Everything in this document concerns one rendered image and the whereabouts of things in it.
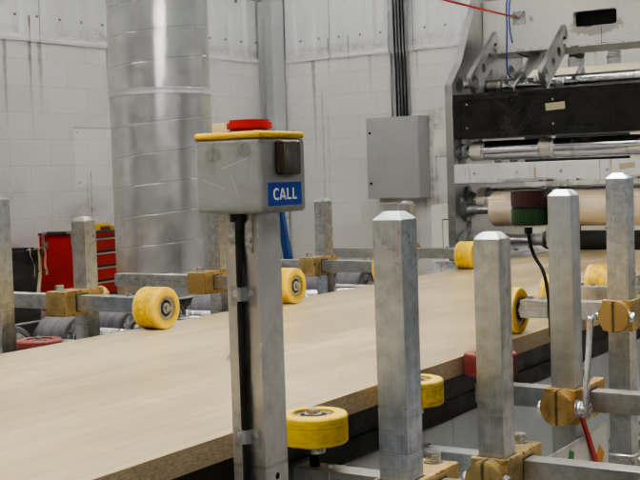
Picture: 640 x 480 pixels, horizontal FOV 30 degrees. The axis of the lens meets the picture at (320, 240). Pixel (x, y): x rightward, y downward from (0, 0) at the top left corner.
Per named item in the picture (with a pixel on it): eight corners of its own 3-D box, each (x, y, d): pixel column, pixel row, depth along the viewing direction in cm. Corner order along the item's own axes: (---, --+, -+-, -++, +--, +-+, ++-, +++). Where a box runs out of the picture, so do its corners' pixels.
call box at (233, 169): (307, 218, 106) (304, 130, 106) (262, 222, 100) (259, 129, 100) (243, 218, 110) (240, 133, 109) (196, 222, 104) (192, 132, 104)
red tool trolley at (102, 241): (141, 321, 1017) (137, 226, 1012) (84, 332, 950) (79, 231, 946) (97, 320, 1039) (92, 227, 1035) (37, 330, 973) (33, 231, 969)
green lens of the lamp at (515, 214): (559, 222, 173) (559, 207, 173) (544, 224, 168) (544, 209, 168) (520, 222, 176) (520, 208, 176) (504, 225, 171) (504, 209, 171)
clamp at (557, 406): (606, 410, 177) (605, 376, 177) (573, 428, 166) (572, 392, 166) (570, 408, 180) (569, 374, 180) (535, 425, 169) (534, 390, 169)
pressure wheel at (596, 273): (607, 292, 243) (617, 309, 249) (612, 257, 246) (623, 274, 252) (578, 292, 246) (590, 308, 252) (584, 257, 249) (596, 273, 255)
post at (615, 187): (638, 469, 193) (633, 171, 191) (631, 473, 190) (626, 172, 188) (617, 467, 195) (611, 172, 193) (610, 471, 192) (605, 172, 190)
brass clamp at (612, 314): (657, 323, 198) (657, 292, 197) (631, 333, 186) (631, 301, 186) (621, 322, 201) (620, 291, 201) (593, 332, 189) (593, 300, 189)
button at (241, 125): (281, 138, 105) (280, 119, 105) (255, 138, 102) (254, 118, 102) (244, 140, 107) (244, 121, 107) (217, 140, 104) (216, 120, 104)
